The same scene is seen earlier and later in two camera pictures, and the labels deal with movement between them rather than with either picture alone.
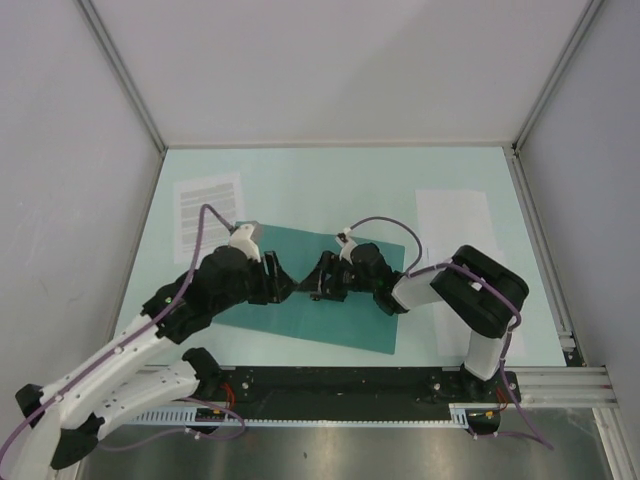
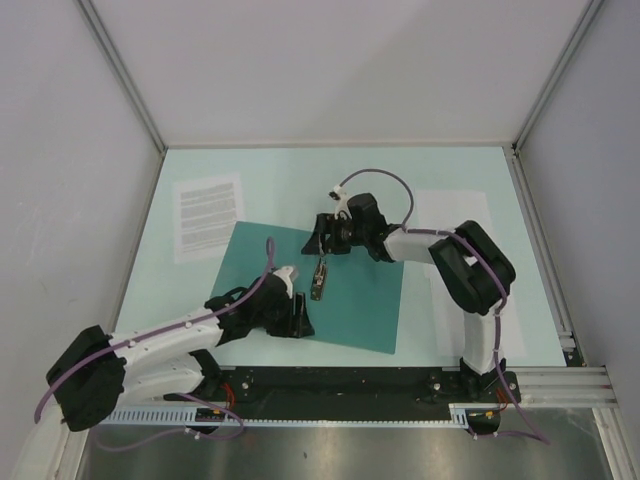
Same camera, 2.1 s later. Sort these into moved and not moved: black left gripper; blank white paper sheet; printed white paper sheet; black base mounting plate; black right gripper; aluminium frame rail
Moved: black left gripper; black right gripper
Not moved: blank white paper sheet; printed white paper sheet; aluminium frame rail; black base mounting plate
